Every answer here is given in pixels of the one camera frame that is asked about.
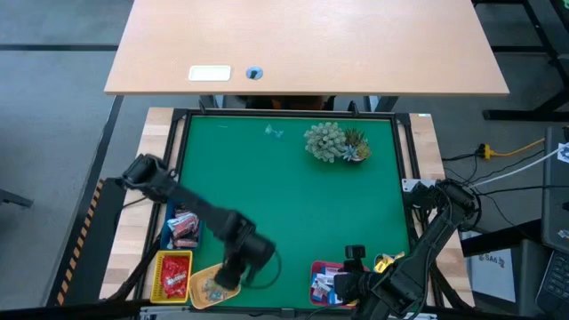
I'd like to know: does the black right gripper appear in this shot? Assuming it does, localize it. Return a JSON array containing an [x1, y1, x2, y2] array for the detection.
[[333, 268, 401, 319]]

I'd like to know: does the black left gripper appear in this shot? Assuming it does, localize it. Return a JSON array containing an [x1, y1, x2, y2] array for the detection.
[[213, 231, 277, 291]]

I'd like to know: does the white PayDay bar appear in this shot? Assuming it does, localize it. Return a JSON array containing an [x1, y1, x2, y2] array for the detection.
[[166, 212, 200, 237]]

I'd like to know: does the yellow banana candy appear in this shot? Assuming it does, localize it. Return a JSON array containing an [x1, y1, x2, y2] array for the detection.
[[373, 251, 407, 275]]

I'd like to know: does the red plastic bin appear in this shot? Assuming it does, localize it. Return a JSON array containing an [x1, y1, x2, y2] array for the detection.
[[309, 259, 362, 309]]

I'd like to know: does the yellow lattice plastic basket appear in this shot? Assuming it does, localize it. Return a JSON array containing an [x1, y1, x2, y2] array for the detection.
[[149, 249, 195, 305]]

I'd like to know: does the blue plastic bin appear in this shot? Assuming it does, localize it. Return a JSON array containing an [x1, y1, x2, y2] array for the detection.
[[158, 199, 206, 251]]

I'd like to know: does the black hazard-striped floor ramp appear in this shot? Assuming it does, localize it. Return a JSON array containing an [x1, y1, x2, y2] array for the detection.
[[45, 176, 128, 308]]

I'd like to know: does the dark potted spiky plant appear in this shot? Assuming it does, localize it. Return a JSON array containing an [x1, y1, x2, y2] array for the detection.
[[341, 127, 373, 164]]

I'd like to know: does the pale green potted succulent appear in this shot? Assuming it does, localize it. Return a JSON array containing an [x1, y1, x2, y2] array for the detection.
[[303, 121, 349, 164]]

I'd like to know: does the black metal bar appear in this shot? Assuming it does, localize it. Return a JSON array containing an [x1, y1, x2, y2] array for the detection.
[[461, 219, 544, 258]]

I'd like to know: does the white rectangular plate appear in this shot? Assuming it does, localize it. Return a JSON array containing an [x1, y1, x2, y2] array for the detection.
[[188, 65, 233, 83]]

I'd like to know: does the black keyboard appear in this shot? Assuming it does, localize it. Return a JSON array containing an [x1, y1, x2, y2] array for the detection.
[[534, 250, 569, 316]]

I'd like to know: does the dark grey stand foot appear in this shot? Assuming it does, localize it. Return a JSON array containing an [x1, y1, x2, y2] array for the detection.
[[0, 188, 35, 210]]

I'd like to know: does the grey equipment cabinet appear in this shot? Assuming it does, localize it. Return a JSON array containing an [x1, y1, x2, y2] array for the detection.
[[541, 125, 569, 255]]

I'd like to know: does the wooden side table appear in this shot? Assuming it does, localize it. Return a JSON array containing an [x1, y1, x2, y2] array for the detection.
[[103, 0, 510, 98]]

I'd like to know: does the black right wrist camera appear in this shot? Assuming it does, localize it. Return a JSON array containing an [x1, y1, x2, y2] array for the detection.
[[344, 244, 367, 273]]

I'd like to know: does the black cable loop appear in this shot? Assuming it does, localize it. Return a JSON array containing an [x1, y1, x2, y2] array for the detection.
[[242, 251, 284, 291]]

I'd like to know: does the black diagonal frame strut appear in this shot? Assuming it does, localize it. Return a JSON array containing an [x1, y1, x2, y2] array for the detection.
[[106, 237, 162, 303]]

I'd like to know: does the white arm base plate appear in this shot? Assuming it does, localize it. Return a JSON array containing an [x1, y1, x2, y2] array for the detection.
[[401, 178, 437, 194]]

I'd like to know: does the black frame crossbar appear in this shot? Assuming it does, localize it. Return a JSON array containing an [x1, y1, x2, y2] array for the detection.
[[0, 300, 569, 320]]

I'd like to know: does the black table edge frame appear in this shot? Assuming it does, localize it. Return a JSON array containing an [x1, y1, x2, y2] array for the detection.
[[132, 108, 445, 312]]

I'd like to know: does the yellow extension cord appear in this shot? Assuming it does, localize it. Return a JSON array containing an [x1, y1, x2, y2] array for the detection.
[[477, 137, 547, 162]]

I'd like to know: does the white cable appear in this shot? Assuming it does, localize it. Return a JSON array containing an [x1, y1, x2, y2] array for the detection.
[[470, 146, 562, 188]]

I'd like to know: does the black floor stand frame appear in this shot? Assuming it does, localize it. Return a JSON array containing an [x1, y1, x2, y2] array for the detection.
[[471, 0, 569, 123]]

